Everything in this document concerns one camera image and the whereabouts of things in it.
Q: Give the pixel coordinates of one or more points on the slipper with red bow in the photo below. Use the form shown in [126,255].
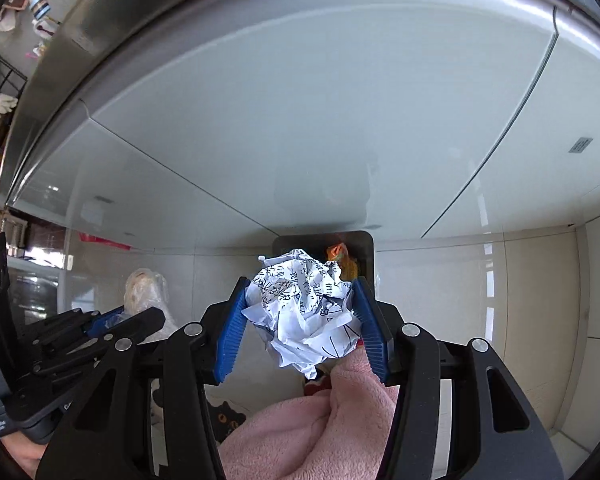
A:
[316,386]

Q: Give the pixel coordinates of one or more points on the pink fleece clothing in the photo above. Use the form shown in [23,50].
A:
[300,435]

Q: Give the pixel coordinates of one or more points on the cat print floor mat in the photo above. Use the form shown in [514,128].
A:
[222,416]

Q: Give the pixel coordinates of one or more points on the printed paper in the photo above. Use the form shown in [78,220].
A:
[300,310]

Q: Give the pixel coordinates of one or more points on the brown pink hand towel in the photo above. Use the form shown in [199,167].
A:
[12,2]

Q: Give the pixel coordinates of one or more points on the black waste bin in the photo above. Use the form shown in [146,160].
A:
[310,240]

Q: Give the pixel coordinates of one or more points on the white glove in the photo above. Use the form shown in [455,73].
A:
[2,105]

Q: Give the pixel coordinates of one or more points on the translucent plastic bag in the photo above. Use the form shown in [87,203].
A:
[145,290]

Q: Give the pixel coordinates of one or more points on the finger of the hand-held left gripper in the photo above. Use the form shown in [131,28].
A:
[102,324]
[140,322]

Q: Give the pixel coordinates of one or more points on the person's left hand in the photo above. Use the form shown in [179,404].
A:
[22,455]

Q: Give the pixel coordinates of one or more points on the black shelf rack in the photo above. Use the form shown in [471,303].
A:
[5,75]

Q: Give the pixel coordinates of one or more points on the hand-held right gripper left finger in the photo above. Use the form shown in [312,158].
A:
[230,335]

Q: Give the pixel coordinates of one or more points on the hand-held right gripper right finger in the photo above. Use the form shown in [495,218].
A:
[372,330]

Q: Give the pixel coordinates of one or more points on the red strip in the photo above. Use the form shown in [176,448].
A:
[105,241]

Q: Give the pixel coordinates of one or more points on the grey sticker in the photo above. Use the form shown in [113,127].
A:
[581,145]

